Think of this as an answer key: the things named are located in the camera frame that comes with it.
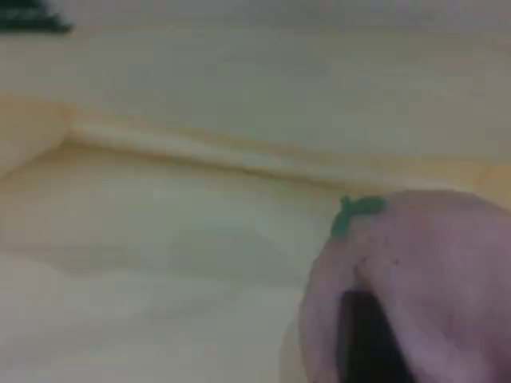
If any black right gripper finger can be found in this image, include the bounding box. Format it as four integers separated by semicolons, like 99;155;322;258
336;290;405;383

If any pink peach with green leaf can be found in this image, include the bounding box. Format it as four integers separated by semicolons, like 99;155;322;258
297;188;511;383

